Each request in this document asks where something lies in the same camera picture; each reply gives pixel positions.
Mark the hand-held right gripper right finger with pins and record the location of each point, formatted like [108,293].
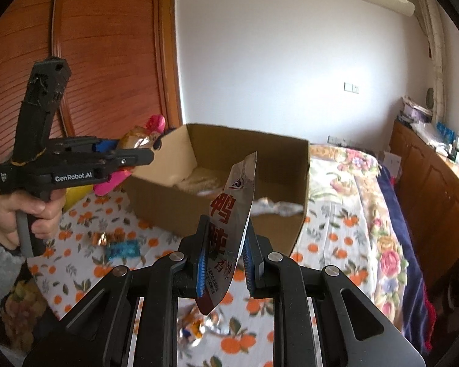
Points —
[249,271]

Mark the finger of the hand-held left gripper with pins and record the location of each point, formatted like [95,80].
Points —
[84,145]
[133,158]

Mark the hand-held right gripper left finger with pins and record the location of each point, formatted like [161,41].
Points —
[200,263]

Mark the pink snack packet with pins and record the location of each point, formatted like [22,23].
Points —
[137,137]

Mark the red and white snack packet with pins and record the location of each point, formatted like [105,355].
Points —
[233,221]

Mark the cardboard box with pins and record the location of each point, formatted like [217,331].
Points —
[164,206]

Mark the orange snack packet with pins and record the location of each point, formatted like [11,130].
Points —
[197,328]

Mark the crinkled silver snack packet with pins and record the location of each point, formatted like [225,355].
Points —
[279,206]

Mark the blue glitter snack packet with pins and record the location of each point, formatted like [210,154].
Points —
[122,249]

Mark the small orange candy wrapper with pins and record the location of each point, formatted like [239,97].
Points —
[98,239]

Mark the person's left forearm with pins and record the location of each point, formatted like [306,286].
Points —
[0,267]

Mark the person's left hand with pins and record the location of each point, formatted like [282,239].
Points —
[30,214]

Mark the wooden louvered wardrobe door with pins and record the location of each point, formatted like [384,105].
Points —
[11,46]
[114,53]

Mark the orange-print tablecloth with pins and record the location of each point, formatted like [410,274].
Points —
[99,275]

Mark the floral bedspread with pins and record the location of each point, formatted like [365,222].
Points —
[351,206]

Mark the dark blue blanket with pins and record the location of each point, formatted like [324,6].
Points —
[405,244]

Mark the white paper bag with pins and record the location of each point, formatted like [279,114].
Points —
[392,163]

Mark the wooden cabinet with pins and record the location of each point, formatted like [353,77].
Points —
[435,198]

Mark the clear plastic bag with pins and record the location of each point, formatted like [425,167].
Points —
[430,132]

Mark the purple and white box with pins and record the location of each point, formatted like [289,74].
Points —
[414,110]

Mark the row of blue bottles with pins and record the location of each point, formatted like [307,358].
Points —
[446,132]

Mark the patterned curtain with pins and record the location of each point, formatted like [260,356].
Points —
[434,53]

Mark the white wall switch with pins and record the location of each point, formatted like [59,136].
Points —
[352,87]

